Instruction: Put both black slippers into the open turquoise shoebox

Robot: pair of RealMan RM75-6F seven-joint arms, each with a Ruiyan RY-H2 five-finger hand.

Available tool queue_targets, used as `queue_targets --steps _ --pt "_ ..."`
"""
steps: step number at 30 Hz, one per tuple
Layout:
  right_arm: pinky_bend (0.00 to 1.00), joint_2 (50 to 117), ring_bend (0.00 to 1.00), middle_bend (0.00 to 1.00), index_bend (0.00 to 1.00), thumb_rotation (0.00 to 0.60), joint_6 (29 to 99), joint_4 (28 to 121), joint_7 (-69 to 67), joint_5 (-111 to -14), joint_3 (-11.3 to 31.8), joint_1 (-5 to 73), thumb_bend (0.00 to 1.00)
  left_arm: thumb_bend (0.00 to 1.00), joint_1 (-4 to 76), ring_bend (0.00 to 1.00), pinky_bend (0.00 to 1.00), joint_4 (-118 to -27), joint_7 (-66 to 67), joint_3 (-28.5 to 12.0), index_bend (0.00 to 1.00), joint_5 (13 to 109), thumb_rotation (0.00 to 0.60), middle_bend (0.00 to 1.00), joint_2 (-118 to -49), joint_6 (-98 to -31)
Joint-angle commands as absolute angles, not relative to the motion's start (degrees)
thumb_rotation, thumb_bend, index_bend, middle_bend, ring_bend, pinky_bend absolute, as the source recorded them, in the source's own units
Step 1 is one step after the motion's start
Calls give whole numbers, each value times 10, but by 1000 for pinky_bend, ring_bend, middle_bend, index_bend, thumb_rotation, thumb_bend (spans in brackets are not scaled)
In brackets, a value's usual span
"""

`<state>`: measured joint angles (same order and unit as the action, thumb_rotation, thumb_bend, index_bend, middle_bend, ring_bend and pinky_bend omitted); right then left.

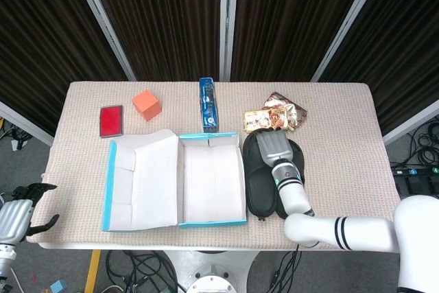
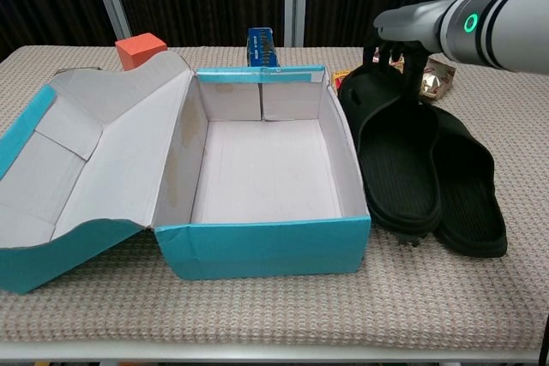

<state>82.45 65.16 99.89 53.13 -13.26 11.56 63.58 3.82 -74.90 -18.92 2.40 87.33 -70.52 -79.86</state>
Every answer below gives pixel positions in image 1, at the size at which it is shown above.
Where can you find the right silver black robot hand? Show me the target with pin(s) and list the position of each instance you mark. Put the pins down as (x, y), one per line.
(276, 147)

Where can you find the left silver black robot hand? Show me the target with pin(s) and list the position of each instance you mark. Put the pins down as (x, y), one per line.
(15, 217)

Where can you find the black slipper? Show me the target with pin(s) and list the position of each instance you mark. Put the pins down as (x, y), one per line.
(297, 159)
(259, 186)

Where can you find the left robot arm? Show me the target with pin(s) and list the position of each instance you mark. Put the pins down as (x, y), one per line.
(6, 258)

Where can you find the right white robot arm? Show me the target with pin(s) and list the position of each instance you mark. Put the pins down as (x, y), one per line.
(360, 231)

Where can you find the long blue box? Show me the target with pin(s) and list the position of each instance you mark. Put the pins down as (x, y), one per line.
(209, 104)

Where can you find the light blue square block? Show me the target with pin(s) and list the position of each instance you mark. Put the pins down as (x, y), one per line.
(58, 286)

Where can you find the light blue shoe box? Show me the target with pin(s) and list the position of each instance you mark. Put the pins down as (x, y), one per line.
(154, 183)

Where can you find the orange cube block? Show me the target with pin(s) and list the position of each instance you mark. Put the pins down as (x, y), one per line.
(147, 106)

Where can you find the yellow snack packet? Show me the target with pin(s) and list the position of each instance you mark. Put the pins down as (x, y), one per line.
(260, 121)

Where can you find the silver red snack bag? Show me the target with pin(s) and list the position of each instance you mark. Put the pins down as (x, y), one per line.
(295, 113)

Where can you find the beige woven table cloth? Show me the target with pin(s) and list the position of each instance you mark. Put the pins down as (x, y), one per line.
(343, 135)

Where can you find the red flat case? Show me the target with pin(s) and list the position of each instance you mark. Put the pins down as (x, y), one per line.
(111, 121)

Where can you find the grey metal partition post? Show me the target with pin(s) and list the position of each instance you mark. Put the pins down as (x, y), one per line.
(350, 22)
(103, 22)
(228, 22)
(411, 123)
(24, 123)

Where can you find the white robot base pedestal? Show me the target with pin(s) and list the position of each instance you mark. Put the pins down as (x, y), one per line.
(212, 258)

